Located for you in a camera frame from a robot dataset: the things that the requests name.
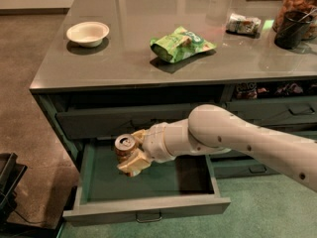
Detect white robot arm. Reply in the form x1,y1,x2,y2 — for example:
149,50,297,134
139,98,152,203
115,104,317,191

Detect small silver snack packet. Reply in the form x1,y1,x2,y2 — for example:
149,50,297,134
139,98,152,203
226,13,262,36

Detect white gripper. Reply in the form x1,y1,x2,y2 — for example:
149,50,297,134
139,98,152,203
117,122,174,177

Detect glass jar of snacks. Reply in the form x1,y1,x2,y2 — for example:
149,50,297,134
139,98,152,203
272,0,317,31

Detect black equipment on floor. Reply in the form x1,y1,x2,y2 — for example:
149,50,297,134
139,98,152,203
0,153,27,222

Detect top right drawer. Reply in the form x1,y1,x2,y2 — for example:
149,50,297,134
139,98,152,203
221,96,317,127

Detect black cup on counter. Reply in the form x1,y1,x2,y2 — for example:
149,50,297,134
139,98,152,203
274,11,313,50

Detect white paper bowl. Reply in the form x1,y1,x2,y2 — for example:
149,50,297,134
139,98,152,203
66,22,110,48

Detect top left drawer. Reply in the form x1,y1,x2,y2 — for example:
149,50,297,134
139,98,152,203
55,103,199,140

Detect orange soda can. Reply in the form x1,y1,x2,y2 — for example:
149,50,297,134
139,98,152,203
115,134,137,163

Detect open middle left drawer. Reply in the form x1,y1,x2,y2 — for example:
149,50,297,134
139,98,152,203
63,141,231,225

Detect snack bags in shelf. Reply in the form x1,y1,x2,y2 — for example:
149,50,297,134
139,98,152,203
234,80,317,99

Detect green chip bag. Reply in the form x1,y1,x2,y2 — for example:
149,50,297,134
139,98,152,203
150,27,216,63

